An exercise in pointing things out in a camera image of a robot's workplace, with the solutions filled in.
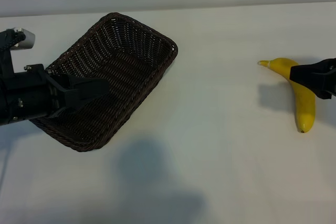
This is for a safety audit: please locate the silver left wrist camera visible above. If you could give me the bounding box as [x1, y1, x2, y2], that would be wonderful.
[12, 26, 36, 50]

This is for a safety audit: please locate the dark brown wicker basket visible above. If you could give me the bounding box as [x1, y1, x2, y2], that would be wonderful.
[28, 12, 179, 153]

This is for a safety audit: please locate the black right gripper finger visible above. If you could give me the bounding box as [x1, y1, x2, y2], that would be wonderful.
[290, 57, 336, 90]
[313, 83, 336, 100]

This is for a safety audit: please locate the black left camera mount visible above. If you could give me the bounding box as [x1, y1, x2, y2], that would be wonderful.
[0, 28, 26, 78]

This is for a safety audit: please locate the yellow banana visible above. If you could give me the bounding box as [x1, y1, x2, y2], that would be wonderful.
[257, 57, 316, 134]

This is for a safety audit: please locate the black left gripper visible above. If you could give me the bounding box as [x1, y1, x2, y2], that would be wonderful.
[0, 63, 110, 127]

